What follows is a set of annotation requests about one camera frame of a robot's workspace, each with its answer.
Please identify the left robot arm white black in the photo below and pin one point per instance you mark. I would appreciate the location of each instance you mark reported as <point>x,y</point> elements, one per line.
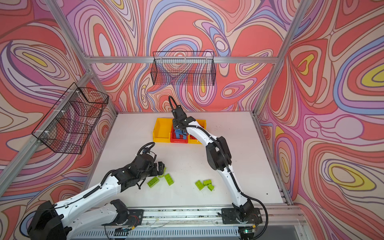
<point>66,219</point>

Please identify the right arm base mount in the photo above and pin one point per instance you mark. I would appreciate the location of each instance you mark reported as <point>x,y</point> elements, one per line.
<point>234,216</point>

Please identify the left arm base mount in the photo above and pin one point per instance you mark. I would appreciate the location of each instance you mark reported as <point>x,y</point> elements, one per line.
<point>133,218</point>

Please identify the black wire basket left wall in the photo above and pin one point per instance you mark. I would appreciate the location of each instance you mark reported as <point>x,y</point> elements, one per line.
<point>74,120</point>

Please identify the yellow plastic bin left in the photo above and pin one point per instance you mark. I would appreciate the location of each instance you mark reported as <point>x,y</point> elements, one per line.
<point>162,130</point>

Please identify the blue lego brick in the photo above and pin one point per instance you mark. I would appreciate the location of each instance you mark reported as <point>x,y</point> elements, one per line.
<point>180,135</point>

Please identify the red plastic bin middle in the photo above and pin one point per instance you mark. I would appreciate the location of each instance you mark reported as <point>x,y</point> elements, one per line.
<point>174,140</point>

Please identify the yellow plastic bin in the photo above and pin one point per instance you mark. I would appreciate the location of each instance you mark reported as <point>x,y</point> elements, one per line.
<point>162,130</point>
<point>193,140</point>

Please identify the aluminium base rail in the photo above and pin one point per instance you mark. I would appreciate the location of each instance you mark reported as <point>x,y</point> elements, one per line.
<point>208,223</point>

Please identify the yellow plastic bin right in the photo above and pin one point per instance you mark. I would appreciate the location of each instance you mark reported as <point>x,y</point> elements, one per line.
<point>193,140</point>

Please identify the green lego brick right small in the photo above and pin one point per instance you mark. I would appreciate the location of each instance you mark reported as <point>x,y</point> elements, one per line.
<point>207,182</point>

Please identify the black wire basket wall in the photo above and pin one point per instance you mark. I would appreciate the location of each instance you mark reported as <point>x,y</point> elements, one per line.
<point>74,120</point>
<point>183,68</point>

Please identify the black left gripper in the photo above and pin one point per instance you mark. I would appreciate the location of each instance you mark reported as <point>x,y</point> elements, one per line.
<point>156,172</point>

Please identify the black wire basket back wall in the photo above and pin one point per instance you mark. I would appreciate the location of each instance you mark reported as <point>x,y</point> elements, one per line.
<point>183,68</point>

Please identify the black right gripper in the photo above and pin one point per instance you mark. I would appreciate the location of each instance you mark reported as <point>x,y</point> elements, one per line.
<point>175,124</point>

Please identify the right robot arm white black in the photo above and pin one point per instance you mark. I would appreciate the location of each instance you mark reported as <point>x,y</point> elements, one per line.
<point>248,210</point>

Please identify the green lego brick large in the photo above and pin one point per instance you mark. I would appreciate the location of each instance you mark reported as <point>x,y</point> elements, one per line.
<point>199,185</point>

